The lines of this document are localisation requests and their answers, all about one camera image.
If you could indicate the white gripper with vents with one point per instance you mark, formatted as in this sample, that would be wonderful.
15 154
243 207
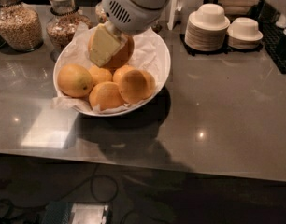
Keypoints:
134 12

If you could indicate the yellowish orange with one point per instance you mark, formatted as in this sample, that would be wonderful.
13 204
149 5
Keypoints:
123 56

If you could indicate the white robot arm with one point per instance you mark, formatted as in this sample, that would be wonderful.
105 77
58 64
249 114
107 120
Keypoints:
124 17

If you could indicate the white paper bowl liner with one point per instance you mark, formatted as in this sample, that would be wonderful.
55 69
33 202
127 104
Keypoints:
146 52

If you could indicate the large white oval bowl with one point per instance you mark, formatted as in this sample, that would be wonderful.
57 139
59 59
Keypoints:
163 56

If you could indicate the orange at bowl left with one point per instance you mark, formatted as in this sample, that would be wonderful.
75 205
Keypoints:
75 80

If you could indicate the orange at bowl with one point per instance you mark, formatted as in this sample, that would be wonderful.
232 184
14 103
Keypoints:
75 80
136 85
106 95

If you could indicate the orange at bowl front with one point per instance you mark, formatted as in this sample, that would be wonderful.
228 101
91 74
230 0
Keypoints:
106 95

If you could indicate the orange at bowl right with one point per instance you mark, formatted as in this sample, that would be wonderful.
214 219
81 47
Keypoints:
136 85

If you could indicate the glass jar of colourful cereal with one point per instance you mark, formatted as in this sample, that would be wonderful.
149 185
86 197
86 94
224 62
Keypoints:
100 14

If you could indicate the small orange centre left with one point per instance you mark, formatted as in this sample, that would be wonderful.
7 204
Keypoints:
100 75

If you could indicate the small orange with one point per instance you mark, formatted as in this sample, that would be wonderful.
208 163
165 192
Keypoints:
100 75
121 71

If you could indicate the glass jar of granola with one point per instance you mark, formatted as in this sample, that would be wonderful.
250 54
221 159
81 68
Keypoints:
65 22

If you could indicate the white stand behind bottle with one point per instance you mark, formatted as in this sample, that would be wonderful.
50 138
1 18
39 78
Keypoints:
171 12

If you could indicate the glass jar of cereal left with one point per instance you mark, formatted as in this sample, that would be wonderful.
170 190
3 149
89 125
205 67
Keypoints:
20 26

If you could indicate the tall stack of paper plates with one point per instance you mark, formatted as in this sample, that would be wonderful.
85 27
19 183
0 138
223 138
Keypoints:
206 28

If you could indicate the black rubber mat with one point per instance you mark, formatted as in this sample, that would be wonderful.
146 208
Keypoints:
274 40

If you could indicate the short stack of paper bowls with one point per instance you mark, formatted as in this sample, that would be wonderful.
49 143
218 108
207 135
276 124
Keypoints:
244 33

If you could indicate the grey box on floor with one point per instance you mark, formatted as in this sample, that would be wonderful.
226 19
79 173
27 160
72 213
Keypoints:
77 213

